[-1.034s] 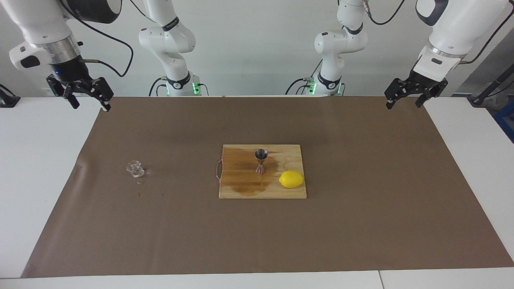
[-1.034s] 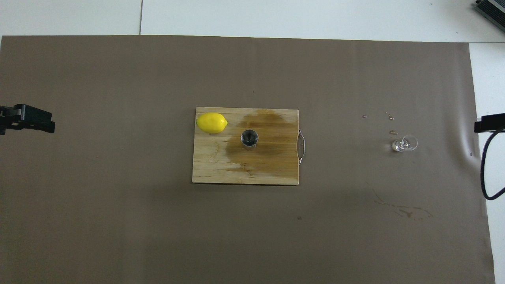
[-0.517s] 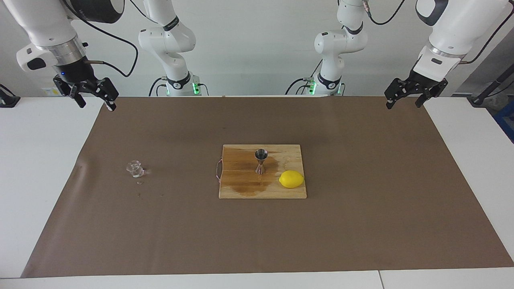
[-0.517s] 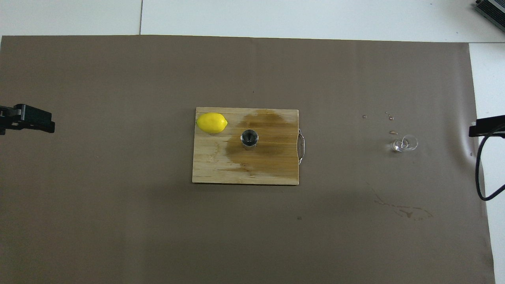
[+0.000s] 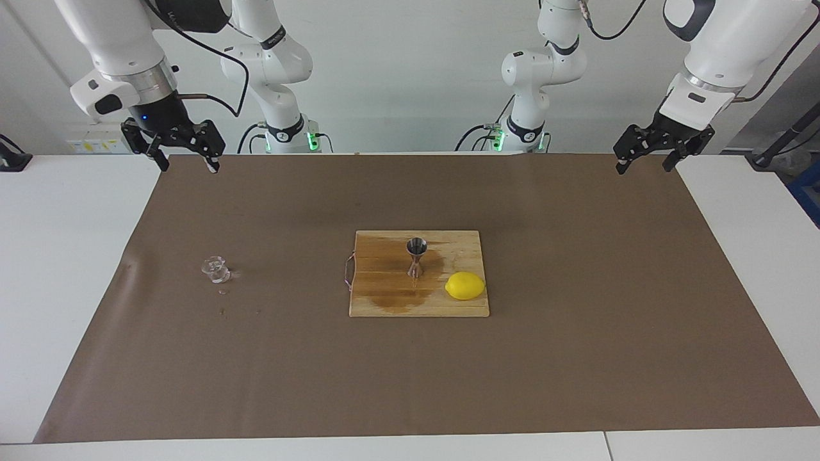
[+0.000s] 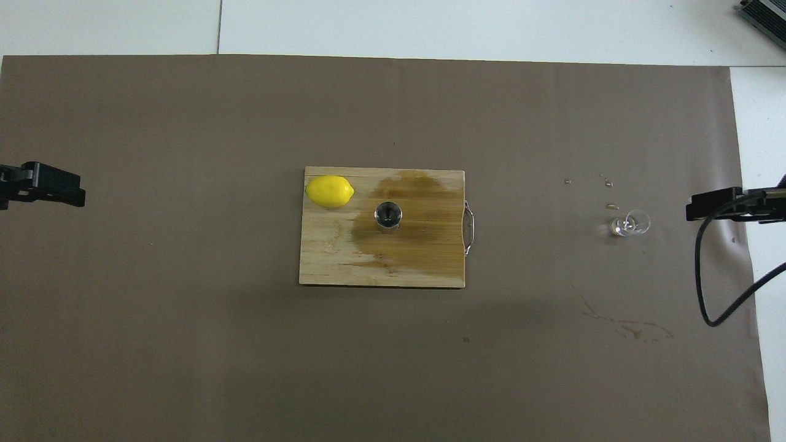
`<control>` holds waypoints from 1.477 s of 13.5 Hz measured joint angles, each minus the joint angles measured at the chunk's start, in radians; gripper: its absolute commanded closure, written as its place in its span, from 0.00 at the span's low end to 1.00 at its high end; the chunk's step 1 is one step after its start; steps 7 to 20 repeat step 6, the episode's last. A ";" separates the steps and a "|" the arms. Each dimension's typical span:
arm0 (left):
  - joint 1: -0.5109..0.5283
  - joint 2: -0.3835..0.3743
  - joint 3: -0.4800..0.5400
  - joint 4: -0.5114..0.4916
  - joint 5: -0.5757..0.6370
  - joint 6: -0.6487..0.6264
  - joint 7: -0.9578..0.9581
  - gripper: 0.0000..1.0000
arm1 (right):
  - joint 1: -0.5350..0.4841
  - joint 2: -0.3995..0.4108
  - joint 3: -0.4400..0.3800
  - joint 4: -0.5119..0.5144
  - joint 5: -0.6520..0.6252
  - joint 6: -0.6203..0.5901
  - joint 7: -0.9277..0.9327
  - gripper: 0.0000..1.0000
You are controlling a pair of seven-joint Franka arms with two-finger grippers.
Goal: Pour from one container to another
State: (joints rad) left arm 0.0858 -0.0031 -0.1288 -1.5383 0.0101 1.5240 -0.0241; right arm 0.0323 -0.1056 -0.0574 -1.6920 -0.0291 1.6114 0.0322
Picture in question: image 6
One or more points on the small clear glass pitcher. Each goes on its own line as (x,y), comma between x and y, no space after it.
(632,224)

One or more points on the steel double jigger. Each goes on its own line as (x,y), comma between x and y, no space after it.
(388,216)

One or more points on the grey ribbed metal device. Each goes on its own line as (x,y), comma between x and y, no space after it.
(767,15)

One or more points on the yellow lemon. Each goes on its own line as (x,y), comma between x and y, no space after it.
(330,191)

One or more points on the wooden cutting board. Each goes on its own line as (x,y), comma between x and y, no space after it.
(344,258)

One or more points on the brown paper table mat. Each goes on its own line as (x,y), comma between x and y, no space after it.
(430,368)

